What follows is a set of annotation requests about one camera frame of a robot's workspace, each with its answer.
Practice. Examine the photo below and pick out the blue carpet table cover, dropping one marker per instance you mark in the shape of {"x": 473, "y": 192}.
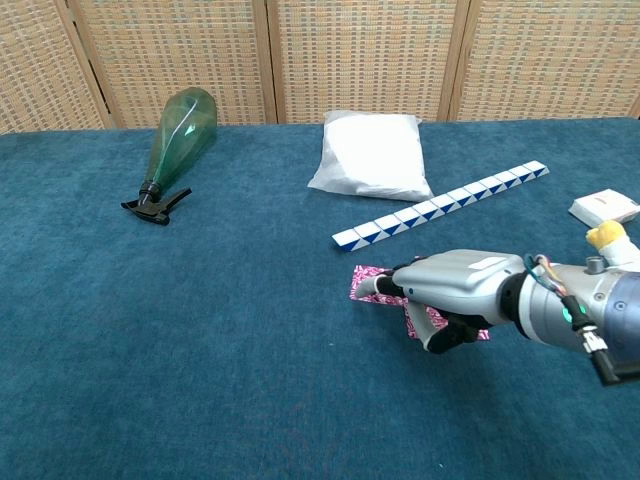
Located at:
{"x": 150, "y": 350}

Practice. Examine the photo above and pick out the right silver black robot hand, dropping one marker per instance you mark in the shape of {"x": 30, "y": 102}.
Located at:
{"x": 450, "y": 280}

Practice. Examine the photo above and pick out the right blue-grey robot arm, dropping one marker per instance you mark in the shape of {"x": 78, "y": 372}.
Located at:
{"x": 615, "y": 300}

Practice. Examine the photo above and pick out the green spray bottle black trigger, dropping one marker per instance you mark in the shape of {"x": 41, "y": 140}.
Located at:
{"x": 182, "y": 130}

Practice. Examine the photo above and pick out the woven wicker folding screen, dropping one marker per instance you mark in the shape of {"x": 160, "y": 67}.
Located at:
{"x": 350, "y": 50}

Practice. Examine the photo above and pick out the white blue snake puzzle strip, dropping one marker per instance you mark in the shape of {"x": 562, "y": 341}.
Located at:
{"x": 425, "y": 210}

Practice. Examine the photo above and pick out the white filled plastic bag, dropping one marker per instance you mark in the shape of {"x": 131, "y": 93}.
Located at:
{"x": 372, "y": 150}

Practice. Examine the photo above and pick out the penguin plush toy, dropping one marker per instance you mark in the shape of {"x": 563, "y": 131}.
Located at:
{"x": 607, "y": 232}

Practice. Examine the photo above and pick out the pink patterned card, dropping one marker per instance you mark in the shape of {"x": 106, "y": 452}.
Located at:
{"x": 439, "y": 316}
{"x": 367, "y": 271}

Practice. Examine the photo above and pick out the white tissue pack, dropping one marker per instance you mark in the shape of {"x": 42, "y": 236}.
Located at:
{"x": 602, "y": 205}

